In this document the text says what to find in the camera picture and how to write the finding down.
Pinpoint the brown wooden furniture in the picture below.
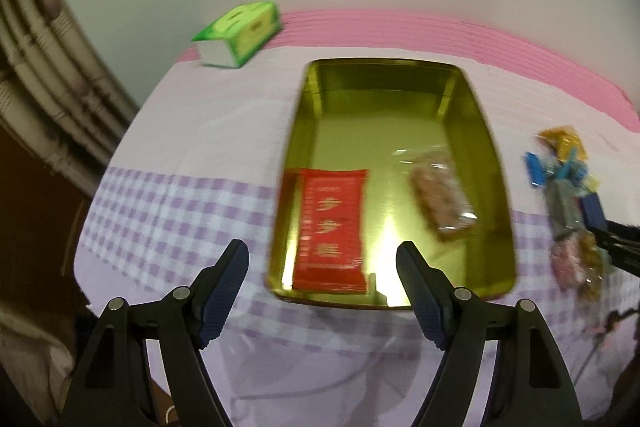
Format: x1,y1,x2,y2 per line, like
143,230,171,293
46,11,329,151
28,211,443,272
0,127,88,308

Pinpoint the ribbed beige curtain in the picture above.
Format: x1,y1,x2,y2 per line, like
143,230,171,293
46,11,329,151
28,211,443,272
0,0,141,198

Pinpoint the clear packet with blue ends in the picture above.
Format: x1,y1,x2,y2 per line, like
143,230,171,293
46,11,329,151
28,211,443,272
524,151,601,235

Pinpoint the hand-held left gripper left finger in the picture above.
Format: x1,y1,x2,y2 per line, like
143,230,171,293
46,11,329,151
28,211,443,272
60,239,251,427

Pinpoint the purple checked tablecloth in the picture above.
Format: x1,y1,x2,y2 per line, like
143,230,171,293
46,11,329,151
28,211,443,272
72,44,640,427

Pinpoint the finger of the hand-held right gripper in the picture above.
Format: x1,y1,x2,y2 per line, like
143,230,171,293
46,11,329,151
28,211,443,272
592,232,640,280
580,193,640,240

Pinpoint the red snack packet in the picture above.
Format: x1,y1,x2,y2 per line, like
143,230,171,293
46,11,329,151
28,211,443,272
291,168,371,297

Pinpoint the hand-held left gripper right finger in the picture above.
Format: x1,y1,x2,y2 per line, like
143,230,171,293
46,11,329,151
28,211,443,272
395,241,583,427

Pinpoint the pink snack packet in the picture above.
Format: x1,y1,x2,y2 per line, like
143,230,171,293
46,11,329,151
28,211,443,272
550,239,586,290

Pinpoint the clear cracker packet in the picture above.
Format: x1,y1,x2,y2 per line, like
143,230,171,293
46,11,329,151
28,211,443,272
407,149,482,242

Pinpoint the amber snack packet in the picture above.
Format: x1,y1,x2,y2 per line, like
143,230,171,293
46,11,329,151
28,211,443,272
577,232,615,304

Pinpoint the green tissue pack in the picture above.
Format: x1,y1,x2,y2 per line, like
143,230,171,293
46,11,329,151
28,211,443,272
191,1,282,70

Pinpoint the gold tin box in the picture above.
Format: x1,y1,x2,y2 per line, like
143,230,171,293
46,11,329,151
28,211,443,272
264,58,518,310

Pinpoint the yellow snack packet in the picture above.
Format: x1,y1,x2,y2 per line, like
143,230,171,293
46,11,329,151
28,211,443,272
537,125,587,162

